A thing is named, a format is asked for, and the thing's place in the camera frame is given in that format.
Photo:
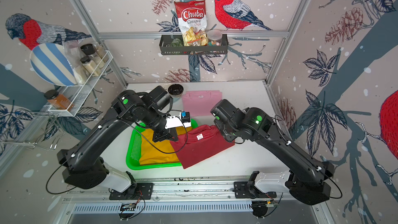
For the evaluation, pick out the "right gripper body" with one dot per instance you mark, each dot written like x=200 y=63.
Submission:
x=228 y=134

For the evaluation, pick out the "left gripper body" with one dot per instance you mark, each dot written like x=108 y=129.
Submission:
x=170 y=131

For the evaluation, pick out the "dark red t-shirt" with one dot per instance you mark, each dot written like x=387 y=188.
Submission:
x=199 y=144

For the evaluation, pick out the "yellow t-shirt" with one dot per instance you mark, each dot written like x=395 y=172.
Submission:
x=156 y=153

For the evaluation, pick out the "green plastic basket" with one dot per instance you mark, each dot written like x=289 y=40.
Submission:
x=134 y=152

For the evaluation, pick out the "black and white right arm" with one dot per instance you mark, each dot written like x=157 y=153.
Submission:
x=307 y=176

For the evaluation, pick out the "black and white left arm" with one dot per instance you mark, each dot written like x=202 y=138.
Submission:
x=84 y=166

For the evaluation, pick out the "pink folded t-shirt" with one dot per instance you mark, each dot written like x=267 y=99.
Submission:
x=200 y=103

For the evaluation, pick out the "black bowl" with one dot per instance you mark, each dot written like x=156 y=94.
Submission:
x=175 y=90

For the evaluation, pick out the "green jar on shelf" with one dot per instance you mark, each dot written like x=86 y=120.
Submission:
x=177 y=42

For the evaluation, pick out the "clear candy container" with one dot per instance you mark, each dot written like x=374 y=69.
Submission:
x=214 y=37

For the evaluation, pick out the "black lid spice jar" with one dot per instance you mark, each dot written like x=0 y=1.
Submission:
x=89 y=51
x=90 y=66

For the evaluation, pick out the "red cassava chips bag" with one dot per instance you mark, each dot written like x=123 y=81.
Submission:
x=192 y=22

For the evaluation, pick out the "orange spice jar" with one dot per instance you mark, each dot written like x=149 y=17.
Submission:
x=58 y=100

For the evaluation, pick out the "blue striped plate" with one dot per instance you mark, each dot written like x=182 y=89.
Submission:
x=50 y=63

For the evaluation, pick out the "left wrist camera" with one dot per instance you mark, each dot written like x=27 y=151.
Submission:
x=185 y=117

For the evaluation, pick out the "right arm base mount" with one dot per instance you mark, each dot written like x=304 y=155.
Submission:
x=247 y=190

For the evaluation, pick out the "black wall shelf basket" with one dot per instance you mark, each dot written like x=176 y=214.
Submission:
x=167 y=49

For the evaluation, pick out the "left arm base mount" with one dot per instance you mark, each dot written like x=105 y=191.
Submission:
x=134 y=192

